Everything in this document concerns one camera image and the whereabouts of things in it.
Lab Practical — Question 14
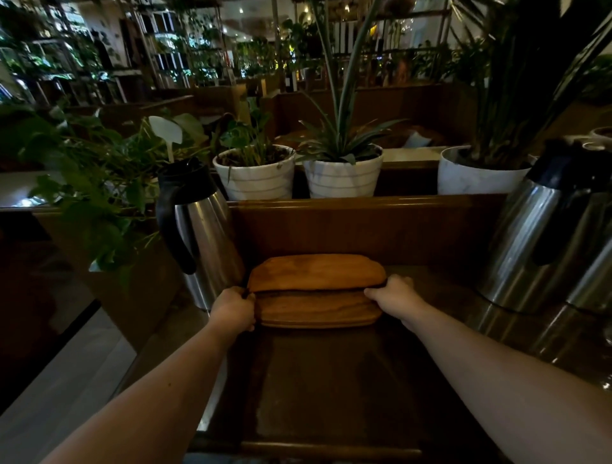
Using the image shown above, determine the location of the person's left hand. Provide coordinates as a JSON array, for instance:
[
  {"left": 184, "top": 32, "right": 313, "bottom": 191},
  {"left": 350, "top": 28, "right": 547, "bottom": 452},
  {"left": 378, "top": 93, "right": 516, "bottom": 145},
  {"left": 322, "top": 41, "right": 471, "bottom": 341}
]
[{"left": 209, "top": 286, "right": 258, "bottom": 333}]

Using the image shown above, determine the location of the person's right hand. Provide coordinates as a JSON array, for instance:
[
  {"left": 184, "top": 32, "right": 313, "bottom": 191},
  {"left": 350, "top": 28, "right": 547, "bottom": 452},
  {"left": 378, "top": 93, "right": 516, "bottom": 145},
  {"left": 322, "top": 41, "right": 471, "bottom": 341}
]
[{"left": 364, "top": 274, "right": 429, "bottom": 331}]

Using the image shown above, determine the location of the wooden tray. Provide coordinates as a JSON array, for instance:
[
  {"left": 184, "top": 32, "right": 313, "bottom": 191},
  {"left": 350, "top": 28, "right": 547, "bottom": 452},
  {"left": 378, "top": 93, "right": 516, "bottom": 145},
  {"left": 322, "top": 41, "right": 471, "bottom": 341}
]
[
  {"left": 247, "top": 254, "right": 387, "bottom": 294},
  {"left": 254, "top": 288, "right": 383, "bottom": 330}
]

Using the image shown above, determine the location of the person's right forearm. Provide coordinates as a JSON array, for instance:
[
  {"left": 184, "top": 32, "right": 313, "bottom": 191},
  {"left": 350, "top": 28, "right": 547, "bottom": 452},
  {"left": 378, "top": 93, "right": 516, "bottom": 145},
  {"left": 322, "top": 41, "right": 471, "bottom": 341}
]
[{"left": 401, "top": 297, "right": 612, "bottom": 464}]

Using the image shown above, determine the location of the person's left forearm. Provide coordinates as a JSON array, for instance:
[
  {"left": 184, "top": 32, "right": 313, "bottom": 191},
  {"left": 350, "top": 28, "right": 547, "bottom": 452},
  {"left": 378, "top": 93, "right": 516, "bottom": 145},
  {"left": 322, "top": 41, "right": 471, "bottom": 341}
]
[{"left": 40, "top": 313, "right": 255, "bottom": 464}]

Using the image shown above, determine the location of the dark wooden service cabinet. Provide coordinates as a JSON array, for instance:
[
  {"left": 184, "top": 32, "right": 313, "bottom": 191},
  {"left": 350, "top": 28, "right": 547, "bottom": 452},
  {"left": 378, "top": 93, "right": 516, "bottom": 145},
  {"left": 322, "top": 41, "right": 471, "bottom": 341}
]
[{"left": 113, "top": 193, "right": 612, "bottom": 464}]

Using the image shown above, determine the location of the white striped plant pot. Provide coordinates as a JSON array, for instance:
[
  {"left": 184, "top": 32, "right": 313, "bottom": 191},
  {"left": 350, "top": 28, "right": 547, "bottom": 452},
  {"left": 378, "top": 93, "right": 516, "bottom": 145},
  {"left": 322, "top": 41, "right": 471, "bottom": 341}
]
[
  {"left": 302, "top": 144, "right": 384, "bottom": 199},
  {"left": 212, "top": 144, "right": 297, "bottom": 202}
]

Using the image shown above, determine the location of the white marbled plant pot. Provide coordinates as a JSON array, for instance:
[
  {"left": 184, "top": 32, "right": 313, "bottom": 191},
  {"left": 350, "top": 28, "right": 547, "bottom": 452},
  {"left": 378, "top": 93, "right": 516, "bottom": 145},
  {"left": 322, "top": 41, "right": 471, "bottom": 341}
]
[{"left": 436, "top": 145, "right": 532, "bottom": 196}]

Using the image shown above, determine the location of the small green leafy plant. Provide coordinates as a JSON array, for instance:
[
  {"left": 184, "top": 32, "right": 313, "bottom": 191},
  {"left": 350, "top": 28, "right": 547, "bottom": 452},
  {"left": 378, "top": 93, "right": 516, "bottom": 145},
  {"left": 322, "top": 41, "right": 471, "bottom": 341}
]
[{"left": 210, "top": 97, "right": 288, "bottom": 168}]

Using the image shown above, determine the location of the spiky green plant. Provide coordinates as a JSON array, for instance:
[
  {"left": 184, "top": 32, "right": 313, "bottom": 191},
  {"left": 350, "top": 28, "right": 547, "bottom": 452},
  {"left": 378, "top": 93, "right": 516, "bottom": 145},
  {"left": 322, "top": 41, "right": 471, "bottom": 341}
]
[{"left": 291, "top": 0, "right": 409, "bottom": 166}]

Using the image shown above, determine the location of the wooden booth divider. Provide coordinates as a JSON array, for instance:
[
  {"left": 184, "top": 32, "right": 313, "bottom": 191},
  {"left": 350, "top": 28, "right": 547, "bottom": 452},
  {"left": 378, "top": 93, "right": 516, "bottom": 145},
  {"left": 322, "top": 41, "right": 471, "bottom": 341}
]
[{"left": 268, "top": 82, "right": 479, "bottom": 150}]

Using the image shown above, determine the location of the white plant label stick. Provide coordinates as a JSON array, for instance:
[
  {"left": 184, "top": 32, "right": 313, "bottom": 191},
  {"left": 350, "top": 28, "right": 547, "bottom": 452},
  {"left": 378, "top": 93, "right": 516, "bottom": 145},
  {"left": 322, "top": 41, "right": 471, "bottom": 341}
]
[{"left": 148, "top": 116, "right": 184, "bottom": 164}]

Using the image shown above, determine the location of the green leafy trailing plant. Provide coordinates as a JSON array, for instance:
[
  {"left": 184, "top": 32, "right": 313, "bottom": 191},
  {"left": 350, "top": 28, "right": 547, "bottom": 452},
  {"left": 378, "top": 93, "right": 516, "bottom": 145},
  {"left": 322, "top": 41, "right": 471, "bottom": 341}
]
[{"left": 0, "top": 101, "right": 212, "bottom": 289}]

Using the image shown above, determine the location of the tall dark green plant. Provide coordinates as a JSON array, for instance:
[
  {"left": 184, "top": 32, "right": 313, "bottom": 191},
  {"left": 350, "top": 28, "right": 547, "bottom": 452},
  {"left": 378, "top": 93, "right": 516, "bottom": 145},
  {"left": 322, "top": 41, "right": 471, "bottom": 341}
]
[{"left": 447, "top": 0, "right": 612, "bottom": 169}]

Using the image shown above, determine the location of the steel thermos jug black handle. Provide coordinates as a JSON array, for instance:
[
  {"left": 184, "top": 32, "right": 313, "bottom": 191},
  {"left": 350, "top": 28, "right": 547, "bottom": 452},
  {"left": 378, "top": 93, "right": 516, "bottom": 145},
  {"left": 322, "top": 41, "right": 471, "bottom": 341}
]
[
  {"left": 155, "top": 157, "right": 246, "bottom": 312},
  {"left": 475, "top": 138, "right": 612, "bottom": 315},
  {"left": 566, "top": 229, "right": 612, "bottom": 314}
]

